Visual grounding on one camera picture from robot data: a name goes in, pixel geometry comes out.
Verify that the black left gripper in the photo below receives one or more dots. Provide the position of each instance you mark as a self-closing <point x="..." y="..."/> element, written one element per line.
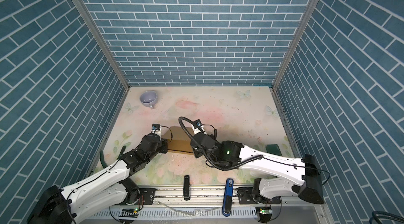
<point x="164" y="143"/>

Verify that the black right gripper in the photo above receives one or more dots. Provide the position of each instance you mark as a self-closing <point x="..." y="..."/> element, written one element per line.
<point x="195" y="151"/>

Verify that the brown cardboard box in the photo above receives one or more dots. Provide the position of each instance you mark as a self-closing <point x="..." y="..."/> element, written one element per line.
<point x="178" y="141"/>

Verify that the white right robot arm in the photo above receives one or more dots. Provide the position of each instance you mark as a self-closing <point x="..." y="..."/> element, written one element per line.
<point x="278" y="176"/>

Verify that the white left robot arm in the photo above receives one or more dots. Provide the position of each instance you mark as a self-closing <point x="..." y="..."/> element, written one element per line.
<point x="112" y="185"/>

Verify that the black marker pen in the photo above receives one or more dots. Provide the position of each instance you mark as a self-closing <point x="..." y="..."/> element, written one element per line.
<point x="186" y="188"/>

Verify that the lavender ceramic cup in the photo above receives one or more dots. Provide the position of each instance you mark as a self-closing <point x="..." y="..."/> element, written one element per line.
<point x="149" y="99"/>

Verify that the green rectangular block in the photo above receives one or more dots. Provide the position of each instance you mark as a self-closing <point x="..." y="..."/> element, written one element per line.
<point x="273" y="149"/>

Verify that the left controller board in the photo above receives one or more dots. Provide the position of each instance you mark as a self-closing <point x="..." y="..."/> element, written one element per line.
<point x="129" y="213"/>

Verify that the controller board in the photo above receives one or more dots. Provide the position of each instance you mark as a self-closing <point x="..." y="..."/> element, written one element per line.
<point x="129" y="213"/>
<point x="264" y="214"/>

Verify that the right controller board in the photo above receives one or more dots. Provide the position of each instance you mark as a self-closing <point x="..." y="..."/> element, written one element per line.
<point x="264" y="214"/>

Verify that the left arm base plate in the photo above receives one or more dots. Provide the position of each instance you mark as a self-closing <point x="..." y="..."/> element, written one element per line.
<point x="146" y="196"/>

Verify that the aluminium front rail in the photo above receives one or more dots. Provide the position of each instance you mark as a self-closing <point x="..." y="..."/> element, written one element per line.
<point x="205" y="207"/>

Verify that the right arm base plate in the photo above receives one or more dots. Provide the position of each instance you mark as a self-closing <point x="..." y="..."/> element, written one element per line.
<point x="249" y="195"/>

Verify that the aluminium left corner post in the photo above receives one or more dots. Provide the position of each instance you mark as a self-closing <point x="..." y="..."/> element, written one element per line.
<point x="91" y="25"/>

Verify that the aluminium corner post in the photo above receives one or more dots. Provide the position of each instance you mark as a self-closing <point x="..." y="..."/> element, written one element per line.
<point x="296" y="39"/>
<point x="91" y="25"/>

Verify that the aluminium right corner post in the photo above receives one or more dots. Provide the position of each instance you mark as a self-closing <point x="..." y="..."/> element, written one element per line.
<point x="296" y="39"/>

